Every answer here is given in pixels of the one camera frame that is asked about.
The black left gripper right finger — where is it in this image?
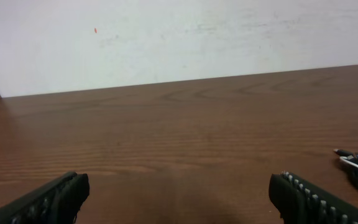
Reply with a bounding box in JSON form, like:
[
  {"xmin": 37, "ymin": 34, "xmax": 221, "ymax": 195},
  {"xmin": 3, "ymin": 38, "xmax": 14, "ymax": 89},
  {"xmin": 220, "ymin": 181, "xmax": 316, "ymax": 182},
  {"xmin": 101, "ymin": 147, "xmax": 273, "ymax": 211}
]
[{"xmin": 268, "ymin": 171, "xmax": 358, "ymax": 224}]

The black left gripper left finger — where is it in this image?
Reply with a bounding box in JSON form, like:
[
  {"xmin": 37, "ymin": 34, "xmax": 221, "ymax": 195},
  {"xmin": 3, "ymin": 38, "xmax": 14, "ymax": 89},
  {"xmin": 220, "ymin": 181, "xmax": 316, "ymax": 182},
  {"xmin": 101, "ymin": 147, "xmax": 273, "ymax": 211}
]
[{"xmin": 0, "ymin": 172, "xmax": 90, "ymax": 224}]

